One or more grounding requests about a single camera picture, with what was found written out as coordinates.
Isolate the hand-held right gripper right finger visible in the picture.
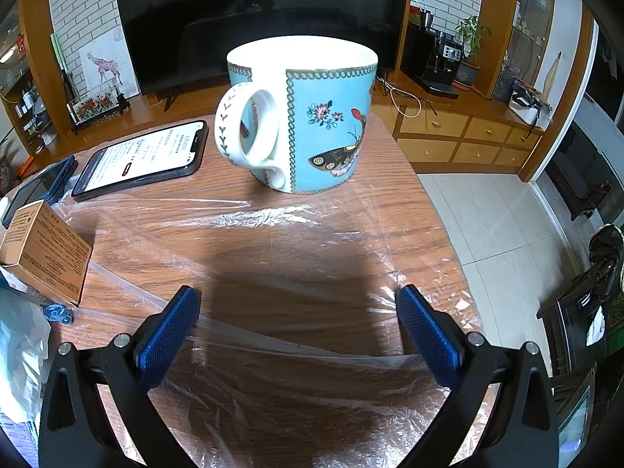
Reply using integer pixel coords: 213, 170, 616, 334
397, 285, 561, 468

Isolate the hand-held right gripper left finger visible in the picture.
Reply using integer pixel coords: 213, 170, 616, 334
39, 285, 202, 468

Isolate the brown cardboard box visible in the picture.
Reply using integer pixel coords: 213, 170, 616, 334
0, 200, 94, 307

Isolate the white plastic bag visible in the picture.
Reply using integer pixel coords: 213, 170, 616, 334
0, 273, 55, 426

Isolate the dark wooden chair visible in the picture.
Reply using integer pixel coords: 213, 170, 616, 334
536, 227, 624, 387

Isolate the black smartphone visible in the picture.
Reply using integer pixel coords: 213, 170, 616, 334
71, 120, 209, 202

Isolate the tablet in blue case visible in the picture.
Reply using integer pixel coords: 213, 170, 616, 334
2, 155, 79, 228

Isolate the wooden TV cabinet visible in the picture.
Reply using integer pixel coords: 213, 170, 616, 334
29, 71, 547, 175

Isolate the dark wooden bench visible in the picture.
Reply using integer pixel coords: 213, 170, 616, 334
545, 149, 613, 221

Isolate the framed red flower picture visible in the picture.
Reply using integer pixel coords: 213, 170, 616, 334
66, 89, 131, 135

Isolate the blue butterfly ceramic mug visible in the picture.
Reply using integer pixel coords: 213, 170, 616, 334
214, 35, 379, 195

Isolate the white handbag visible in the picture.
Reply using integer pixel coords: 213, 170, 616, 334
507, 78, 555, 126

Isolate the giraffe painting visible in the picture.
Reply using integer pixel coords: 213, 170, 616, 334
79, 29, 139, 103

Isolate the black coffee machine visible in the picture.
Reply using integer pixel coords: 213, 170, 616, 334
400, 24, 464, 99

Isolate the wooden display shelf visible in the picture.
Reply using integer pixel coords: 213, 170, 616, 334
0, 5, 55, 158

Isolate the green flat stick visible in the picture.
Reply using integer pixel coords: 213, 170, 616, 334
51, 33, 74, 89

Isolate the green potted plant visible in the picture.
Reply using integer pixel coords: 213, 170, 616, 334
456, 16, 493, 91

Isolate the glass door display cabinet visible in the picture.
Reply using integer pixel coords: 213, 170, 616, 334
491, 0, 557, 103

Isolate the large black television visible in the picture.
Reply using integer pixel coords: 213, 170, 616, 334
113, 0, 414, 112

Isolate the blue string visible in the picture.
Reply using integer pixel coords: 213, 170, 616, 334
41, 302, 74, 325

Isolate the white cable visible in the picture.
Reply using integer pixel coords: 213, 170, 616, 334
378, 71, 440, 118

